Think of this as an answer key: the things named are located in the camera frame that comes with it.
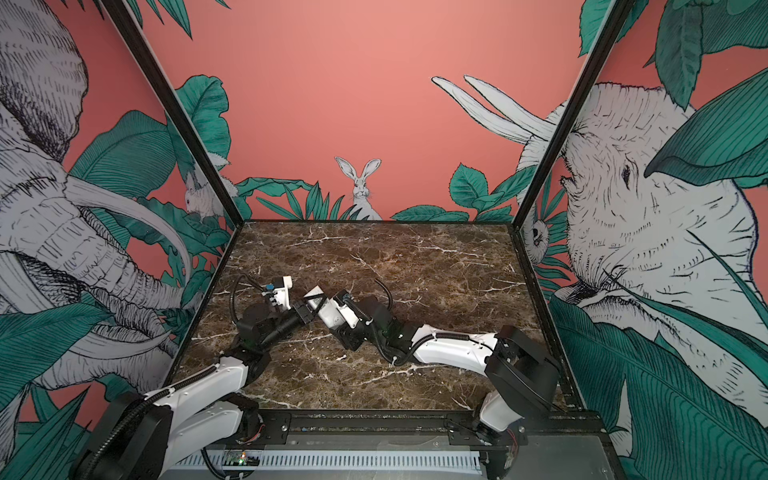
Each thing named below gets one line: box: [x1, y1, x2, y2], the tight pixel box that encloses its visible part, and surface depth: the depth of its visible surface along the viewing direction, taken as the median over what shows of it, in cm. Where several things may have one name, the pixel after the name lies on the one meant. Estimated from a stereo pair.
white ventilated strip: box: [175, 450, 483, 473], surface depth 71 cm
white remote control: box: [303, 285, 359, 330], surface depth 80 cm
